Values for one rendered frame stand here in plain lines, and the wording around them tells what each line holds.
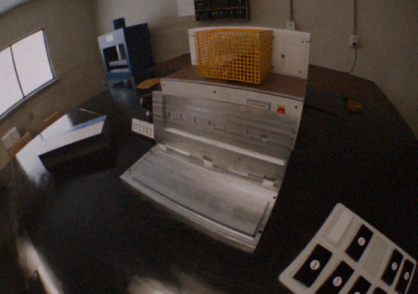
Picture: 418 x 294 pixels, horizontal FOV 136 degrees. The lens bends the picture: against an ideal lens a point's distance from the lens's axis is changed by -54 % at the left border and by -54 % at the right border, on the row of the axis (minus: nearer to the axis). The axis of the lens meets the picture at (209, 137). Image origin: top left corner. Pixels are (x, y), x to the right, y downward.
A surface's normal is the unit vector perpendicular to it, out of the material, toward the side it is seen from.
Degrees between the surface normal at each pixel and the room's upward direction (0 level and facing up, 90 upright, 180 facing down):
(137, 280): 0
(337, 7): 90
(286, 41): 90
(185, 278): 0
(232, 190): 0
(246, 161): 75
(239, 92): 90
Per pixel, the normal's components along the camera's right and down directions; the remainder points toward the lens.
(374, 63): -0.47, 0.55
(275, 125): -0.51, 0.31
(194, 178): -0.07, -0.80
